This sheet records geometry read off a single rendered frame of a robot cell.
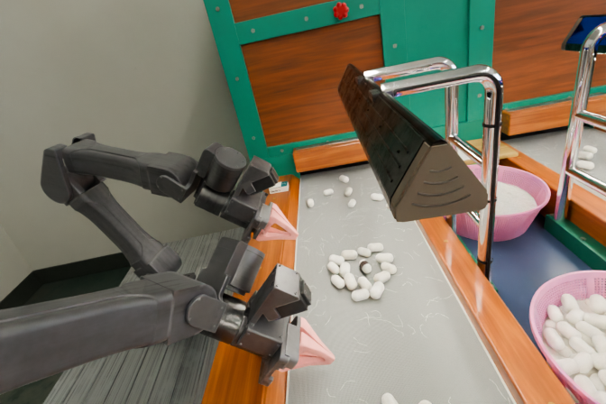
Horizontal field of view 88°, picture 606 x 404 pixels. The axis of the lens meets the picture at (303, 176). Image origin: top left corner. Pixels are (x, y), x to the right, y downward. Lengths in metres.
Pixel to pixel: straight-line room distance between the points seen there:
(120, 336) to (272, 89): 0.84
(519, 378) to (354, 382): 0.21
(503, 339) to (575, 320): 0.13
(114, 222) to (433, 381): 0.64
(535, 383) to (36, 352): 0.53
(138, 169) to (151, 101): 1.36
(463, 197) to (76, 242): 2.47
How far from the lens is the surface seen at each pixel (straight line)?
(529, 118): 1.20
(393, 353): 0.57
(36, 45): 2.19
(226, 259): 0.45
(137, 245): 0.77
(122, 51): 1.98
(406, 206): 0.29
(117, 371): 0.84
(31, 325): 0.34
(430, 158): 0.27
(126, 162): 0.65
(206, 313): 0.41
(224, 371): 0.58
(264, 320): 0.46
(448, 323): 0.61
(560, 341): 0.63
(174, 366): 0.77
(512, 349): 0.57
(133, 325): 0.37
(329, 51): 1.03
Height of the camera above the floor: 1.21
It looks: 24 degrees down
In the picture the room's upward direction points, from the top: 12 degrees counter-clockwise
